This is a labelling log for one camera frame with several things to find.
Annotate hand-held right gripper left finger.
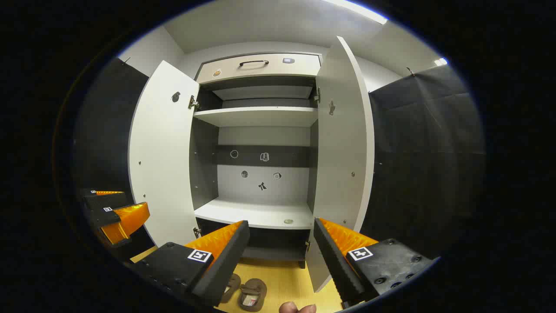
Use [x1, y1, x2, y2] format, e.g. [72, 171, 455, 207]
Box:
[130, 220, 251, 308]

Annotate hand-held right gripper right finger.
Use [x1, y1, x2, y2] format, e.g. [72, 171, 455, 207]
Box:
[313, 217, 437, 306]

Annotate brown fuzzy shoe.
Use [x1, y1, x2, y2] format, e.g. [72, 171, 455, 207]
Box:
[238, 278, 268, 312]
[221, 273, 242, 303]

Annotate white shoe cabinet door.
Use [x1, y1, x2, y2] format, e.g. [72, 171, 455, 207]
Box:
[128, 60, 201, 247]
[305, 36, 375, 293]

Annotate white grey shoe cabinet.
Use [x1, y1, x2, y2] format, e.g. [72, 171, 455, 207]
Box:
[189, 51, 324, 269]

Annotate white cabinet shelf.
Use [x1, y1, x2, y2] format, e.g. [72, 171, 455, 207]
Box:
[193, 106, 319, 128]
[194, 198, 314, 230]

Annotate white cabinet drawer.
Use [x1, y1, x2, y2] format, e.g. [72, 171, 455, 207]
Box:
[196, 53, 322, 84]

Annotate black backdrop cloth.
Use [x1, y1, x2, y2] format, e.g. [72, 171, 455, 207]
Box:
[360, 64, 486, 261]
[73, 58, 150, 261]

